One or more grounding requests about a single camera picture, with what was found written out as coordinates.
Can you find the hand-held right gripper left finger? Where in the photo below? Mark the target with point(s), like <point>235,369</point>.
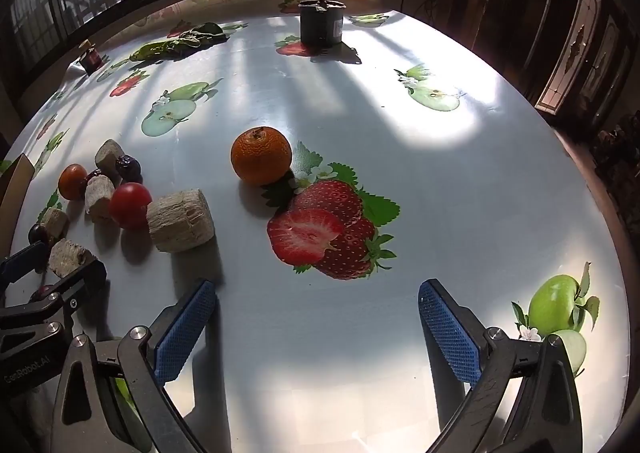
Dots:
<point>182,338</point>

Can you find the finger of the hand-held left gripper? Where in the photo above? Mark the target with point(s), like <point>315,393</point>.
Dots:
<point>22,263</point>
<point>85,278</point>

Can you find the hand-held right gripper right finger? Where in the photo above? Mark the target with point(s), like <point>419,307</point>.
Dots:
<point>450,333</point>

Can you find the red jujube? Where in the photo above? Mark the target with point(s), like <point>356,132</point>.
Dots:
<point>93,176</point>
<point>42,291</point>

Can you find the cardboard box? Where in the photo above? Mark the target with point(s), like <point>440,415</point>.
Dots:
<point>15,183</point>

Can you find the red cherry tomato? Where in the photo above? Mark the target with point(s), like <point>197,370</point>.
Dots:
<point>130,205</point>

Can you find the orange cherry tomato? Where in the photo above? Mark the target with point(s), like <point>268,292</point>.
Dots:
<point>72,181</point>

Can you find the beige stone piece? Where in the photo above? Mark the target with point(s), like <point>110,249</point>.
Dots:
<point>181,225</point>

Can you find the orange tangerine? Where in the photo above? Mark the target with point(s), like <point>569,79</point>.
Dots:
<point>261,155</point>

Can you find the small dark jar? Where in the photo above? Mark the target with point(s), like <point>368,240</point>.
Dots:
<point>91,59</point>

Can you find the fruit-printed tablecloth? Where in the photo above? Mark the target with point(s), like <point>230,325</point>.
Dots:
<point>350,98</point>

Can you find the bunch of leafy greens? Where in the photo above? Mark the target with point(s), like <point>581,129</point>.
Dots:
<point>180,40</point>

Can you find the wooden door with glass panels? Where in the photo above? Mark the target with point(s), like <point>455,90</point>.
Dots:
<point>575,43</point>

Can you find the black clamp device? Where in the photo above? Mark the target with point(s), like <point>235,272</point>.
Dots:
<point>321,23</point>

